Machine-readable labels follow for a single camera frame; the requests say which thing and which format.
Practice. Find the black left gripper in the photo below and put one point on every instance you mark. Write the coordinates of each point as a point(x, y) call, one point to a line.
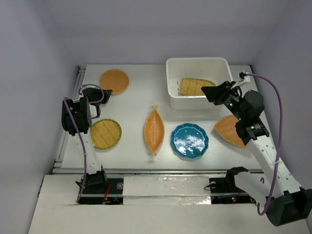
point(107, 94)

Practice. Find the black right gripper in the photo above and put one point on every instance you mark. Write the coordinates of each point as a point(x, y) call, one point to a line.
point(219, 92)

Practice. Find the round orange woven plate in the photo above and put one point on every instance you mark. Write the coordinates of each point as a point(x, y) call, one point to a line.
point(115, 80)

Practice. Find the triangular orange woven plate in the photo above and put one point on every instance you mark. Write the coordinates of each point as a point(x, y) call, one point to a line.
point(226, 129)

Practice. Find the round yellow green-rimmed plate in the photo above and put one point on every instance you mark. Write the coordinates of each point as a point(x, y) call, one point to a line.
point(105, 134)

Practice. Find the blue polka-dot ceramic plate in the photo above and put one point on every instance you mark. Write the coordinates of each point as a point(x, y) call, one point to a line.
point(189, 140)

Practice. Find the boat-shaped orange woven basket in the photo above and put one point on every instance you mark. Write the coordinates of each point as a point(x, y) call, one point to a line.
point(154, 131)

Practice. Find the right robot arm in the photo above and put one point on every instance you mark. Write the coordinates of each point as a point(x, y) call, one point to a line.
point(285, 201)

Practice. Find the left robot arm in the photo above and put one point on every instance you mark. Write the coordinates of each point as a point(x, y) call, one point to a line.
point(94, 181)

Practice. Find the white plastic bin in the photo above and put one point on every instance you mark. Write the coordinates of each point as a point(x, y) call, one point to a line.
point(211, 68)

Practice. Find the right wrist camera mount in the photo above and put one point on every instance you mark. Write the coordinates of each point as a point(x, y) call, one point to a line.
point(244, 79)

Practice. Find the aluminium table rail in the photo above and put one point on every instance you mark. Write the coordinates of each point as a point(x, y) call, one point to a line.
point(75, 122)

